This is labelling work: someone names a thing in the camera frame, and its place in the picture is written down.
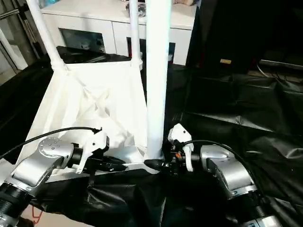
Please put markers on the black backdrop cloth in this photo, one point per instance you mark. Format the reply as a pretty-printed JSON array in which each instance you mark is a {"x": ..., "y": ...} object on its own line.
[{"x": 248, "y": 28}]

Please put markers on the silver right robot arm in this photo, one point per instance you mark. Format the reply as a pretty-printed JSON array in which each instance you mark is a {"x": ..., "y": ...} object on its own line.
[{"x": 227, "y": 170}]

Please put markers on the white upright pipe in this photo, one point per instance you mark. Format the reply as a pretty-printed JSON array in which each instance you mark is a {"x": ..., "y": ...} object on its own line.
[{"x": 11, "y": 49}]

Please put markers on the grey curtain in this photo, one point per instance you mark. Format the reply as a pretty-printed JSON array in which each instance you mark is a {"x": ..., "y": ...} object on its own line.
[{"x": 21, "y": 28}]

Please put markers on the small bottle with white label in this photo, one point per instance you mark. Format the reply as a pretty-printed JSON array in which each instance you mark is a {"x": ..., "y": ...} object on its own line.
[{"x": 170, "y": 58}]

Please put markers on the long black bar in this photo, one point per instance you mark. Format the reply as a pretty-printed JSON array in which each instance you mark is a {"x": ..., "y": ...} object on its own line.
[{"x": 281, "y": 63}]

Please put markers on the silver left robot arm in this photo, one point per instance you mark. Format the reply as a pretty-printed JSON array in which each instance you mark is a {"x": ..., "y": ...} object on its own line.
[{"x": 42, "y": 160}]

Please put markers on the white cabinet with glass doors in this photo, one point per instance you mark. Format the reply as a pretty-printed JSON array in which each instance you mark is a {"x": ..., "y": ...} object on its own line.
[{"x": 94, "y": 21}]

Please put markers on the grey metal rod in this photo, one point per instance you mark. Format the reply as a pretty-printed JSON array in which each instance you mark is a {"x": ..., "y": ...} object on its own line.
[{"x": 9, "y": 13}]

